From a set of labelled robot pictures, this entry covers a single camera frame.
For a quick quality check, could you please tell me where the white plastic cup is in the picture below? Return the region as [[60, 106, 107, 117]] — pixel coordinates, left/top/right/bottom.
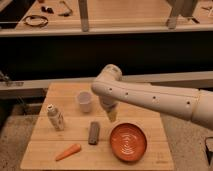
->
[[76, 91, 92, 113]]

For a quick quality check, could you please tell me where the black device at edge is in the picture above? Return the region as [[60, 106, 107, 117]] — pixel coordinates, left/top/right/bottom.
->
[[204, 137, 213, 166]]

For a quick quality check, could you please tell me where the small dark object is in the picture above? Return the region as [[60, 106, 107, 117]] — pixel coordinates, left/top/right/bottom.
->
[[41, 6, 54, 14]]

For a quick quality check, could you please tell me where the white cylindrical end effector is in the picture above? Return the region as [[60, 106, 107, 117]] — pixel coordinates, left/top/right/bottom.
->
[[102, 98, 117, 122]]

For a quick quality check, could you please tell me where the coiled black cable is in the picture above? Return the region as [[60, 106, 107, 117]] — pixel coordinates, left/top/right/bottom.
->
[[23, 14, 49, 28]]

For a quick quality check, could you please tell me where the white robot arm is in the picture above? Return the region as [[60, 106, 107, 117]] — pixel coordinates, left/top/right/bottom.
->
[[91, 64, 213, 130]]

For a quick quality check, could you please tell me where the metal clamp bracket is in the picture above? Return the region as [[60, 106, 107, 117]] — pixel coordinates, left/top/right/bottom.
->
[[0, 70, 24, 87]]

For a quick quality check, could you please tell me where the wooden board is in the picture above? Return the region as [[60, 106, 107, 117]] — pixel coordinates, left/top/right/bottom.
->
[[21, 83, 174, 171]]

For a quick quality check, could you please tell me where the grey metal post right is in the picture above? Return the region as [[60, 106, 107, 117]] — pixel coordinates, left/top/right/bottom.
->
[[166, 0, 185, 29]]

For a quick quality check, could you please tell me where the orange toy carrot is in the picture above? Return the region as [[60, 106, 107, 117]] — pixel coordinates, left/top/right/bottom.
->
[[55, 144, 81, 161]]

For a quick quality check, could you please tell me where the grey rectangular block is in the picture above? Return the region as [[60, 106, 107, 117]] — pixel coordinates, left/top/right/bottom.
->
[[88, 122, 100, 145]]

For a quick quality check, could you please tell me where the dark curved cable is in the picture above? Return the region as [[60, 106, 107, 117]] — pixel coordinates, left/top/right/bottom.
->
[[57, 0, 74, 17]]

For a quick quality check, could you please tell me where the small white bottle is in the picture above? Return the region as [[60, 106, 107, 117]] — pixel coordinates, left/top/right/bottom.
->
[[47, 104, 65, 131]]

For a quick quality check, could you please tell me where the grey metal post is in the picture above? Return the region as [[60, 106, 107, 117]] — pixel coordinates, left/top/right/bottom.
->
[[78, 0, 89, 32], [166, 0, 185, 29]]

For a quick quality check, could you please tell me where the orange ridged plate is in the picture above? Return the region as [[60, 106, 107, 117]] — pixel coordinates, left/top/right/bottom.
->
[[110, 123, 147, 162]]

